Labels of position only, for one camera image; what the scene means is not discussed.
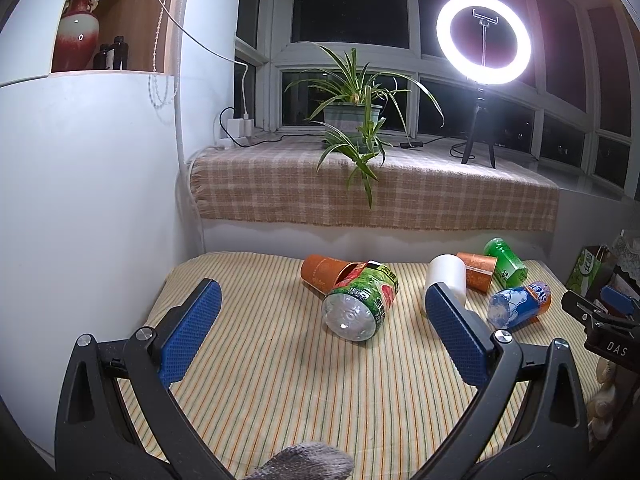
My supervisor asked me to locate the grey fuzzy fabric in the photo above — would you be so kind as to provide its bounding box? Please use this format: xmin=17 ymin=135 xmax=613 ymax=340
xmin=247 ymin=442 xmax=355 ymax=480

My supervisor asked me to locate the striped yellow table cloth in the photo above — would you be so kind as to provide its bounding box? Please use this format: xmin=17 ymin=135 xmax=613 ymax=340
xmin=117 ymin=250 xmax=604 ymax=480

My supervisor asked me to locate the plaid beige sill cloth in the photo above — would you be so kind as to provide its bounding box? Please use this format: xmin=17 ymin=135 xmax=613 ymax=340
xmin=190 ymin=136 xmax=560 ymax=232

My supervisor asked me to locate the white power adapter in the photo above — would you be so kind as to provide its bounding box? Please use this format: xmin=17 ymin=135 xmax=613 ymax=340
xmin=227 ymin=118 xmax=254 ymax=139

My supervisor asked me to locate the potted spider plant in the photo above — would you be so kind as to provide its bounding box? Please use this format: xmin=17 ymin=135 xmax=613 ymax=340
xmin=288 ymin=42 xmax=445 ymax=206

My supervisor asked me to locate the orange paper cup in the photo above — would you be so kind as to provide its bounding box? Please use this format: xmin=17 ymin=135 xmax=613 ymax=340
xmin=457 ymin=252 xmax=498 ymax=294
xmin=300 ymin=255 xmax=358 ymax=294

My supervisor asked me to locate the green cardboard box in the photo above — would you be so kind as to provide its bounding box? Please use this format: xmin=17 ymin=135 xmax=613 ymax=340
xmin=565 ymin=245 xmax=617 ymax=302

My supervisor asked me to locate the white hanging cable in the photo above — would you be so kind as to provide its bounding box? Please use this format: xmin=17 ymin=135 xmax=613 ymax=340
xmin=134 ymin=0 xmax=252 ymax=122

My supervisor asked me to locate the green label plastic cup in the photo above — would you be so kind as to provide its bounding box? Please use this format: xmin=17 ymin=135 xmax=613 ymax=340
xmin=322 ymin=260 xmax=399 ymax=342

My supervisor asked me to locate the black cable on sill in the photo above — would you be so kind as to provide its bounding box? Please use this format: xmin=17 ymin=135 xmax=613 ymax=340
xmin=217 ymin=105 xmax=469 ymax=162

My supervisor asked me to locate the dark small bottle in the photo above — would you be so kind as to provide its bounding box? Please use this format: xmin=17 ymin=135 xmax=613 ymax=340
xmin=93 ymin=44 xmax=114 ymax=70
xmin=112 ymin=36 xmax=129 ymax=70

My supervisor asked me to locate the ring light on tripod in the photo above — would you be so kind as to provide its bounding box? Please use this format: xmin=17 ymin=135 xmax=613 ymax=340
xmin=436 ymin=0 xmax=533 ymax=168

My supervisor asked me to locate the red white ceramic vase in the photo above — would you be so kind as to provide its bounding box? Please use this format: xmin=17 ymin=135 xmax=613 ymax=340
xmin=52 ymin=0 xmax=100 ymax=73

